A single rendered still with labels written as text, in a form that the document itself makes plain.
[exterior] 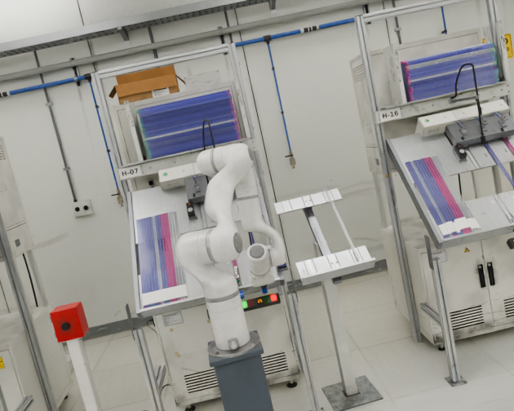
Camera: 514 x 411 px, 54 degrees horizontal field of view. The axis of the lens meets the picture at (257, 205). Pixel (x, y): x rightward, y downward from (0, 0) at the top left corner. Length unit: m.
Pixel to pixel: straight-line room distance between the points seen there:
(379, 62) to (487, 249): 1.20
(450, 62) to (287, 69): 1.67
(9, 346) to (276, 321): 1.40
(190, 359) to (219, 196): 1.27
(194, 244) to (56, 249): 2.94
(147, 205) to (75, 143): 1.77
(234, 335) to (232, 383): 0.16
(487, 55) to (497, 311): 1.40
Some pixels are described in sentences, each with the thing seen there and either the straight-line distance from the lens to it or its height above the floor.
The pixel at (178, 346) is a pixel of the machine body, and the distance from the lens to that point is 2.82.
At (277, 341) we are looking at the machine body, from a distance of 2.82.
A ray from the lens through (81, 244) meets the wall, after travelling 4.49.
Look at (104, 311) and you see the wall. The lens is 4.60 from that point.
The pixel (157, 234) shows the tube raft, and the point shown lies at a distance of 2.61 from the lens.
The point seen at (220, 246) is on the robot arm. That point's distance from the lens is 1.66.
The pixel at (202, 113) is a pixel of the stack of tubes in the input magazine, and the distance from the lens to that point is 2.74.
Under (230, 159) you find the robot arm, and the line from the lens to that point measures 1.87.
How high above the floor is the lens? 1.41
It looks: 8 degrees down
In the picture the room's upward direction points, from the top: 12 degrees counter-clockwise
